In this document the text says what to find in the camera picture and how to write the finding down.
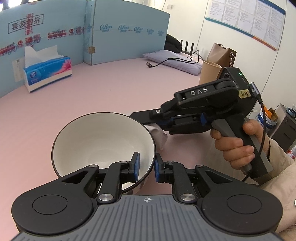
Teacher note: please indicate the white tissue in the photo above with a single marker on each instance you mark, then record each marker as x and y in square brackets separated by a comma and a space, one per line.
[159, 136]

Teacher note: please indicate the light blue foam board partition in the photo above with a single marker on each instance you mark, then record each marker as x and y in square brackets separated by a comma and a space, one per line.
[91, 32]

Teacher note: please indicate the white ceramic bowl black rim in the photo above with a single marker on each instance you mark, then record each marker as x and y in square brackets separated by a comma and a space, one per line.
[102, 139]

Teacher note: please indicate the blue tissue box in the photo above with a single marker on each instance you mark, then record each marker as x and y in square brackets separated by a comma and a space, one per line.
[45, 67]

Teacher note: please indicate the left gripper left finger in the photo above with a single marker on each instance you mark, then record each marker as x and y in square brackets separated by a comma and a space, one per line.
[118, 174]

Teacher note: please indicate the black router with antennas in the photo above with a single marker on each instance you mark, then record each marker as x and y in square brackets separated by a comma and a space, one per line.
[187, 48]

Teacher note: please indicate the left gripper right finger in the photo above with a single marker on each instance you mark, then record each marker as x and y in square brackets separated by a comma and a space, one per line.
[175, 174]

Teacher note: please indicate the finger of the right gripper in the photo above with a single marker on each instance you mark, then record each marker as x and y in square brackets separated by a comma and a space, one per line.
[158, 116]

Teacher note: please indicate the brown paper cup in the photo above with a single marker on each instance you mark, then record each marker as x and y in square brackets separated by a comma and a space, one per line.
[209, 72]

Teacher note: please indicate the brown handbag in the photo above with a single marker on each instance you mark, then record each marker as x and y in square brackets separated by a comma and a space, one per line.
[221, 55]

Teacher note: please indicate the folded lavender cloth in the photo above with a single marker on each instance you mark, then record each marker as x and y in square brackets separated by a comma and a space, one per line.
[174, 60]

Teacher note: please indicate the person right hand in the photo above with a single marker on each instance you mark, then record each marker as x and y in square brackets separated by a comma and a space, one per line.
[234, 151]

